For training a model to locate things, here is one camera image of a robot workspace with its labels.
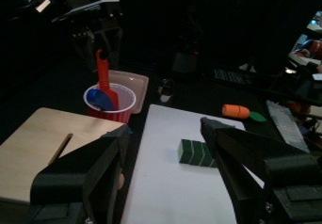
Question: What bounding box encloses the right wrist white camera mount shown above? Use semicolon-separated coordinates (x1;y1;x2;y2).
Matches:
51;0;122;24

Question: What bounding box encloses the red plastic cup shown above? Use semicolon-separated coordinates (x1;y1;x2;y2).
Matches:
82;82;139;124

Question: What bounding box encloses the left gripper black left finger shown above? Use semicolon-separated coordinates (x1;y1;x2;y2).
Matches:
29;123;132;224

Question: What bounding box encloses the red plastic spatula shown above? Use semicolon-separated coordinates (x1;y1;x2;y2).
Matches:
94;48;120;111

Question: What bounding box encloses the dark green sushi roll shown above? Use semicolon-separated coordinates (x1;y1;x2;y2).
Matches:
176;138;221;168

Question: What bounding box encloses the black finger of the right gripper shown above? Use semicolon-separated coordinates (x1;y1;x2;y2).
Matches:
71;29;98;73
102;25;124;71

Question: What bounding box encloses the wooden box with slot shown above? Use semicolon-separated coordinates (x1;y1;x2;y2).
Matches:
0;106;128;204

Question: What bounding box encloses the bright background screen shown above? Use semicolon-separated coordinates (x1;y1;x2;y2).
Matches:
306;10;322;32

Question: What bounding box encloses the red white background gear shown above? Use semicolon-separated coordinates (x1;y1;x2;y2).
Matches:
289;33;322;66

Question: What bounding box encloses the blue plastic spoon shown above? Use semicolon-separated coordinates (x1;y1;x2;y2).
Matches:
86;88;118;112

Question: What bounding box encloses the white text label panel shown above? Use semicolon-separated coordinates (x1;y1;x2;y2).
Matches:
266;99;311;154

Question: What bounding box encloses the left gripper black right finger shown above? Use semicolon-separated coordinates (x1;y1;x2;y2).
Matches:
199;116;322;224

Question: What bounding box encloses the small black round object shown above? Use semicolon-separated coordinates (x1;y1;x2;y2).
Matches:
156;77;178;105

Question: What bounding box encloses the white cutting board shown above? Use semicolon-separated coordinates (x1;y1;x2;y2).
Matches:
119;103;267;224

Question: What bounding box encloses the orange toy carrot green top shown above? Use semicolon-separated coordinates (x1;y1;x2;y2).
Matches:
222;104;269;123

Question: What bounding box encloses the black white striped panel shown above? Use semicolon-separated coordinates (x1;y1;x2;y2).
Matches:
211;67;249;87

